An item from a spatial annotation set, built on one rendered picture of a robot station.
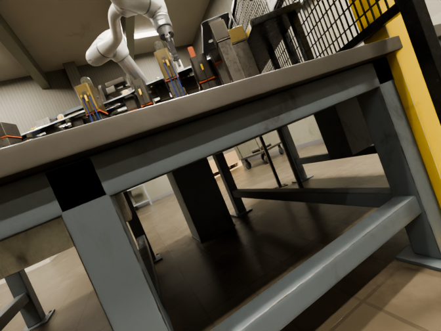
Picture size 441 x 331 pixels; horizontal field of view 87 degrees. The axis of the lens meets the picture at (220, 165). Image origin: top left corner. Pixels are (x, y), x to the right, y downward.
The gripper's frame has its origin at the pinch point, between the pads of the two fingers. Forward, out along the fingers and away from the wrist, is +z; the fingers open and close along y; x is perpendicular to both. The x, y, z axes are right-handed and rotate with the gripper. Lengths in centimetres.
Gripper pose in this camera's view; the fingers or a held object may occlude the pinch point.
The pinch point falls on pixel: (180, 67)
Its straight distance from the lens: 127.6
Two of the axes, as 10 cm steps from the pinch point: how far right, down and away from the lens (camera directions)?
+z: 3.8, 9.2, 0.4
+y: 0.5, 0.3, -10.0
